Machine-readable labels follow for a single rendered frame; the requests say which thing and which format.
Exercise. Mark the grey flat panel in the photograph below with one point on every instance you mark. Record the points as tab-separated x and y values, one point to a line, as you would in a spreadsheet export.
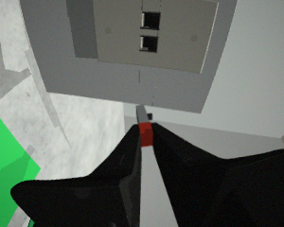
157	53

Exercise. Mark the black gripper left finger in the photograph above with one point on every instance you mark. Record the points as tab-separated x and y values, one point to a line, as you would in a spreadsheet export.
112	192

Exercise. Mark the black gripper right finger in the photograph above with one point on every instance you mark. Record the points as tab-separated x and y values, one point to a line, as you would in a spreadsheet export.
197	181

